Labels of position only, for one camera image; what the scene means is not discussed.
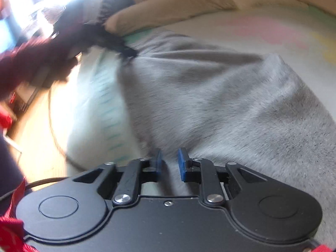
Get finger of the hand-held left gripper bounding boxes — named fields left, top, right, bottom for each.
left=113, top=41, right=139, bottom=59

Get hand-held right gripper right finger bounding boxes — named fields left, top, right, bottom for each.
left=178, top=147, right=268, bottom=206

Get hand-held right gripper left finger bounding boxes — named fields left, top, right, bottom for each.
left=72, top=148, right=162, bottom=206

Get grey pants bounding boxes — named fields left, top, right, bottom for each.
left=115, top=30, right=336, bottom=247

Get person's left forearm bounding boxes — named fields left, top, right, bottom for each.
left=0, top=24, right=90, bottom=95

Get person's leg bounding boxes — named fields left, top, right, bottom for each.
left=0, top=134, right=25, bottom=216

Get red wrist strap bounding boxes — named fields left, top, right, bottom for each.
left=0, top=177, right=36, bottom=252

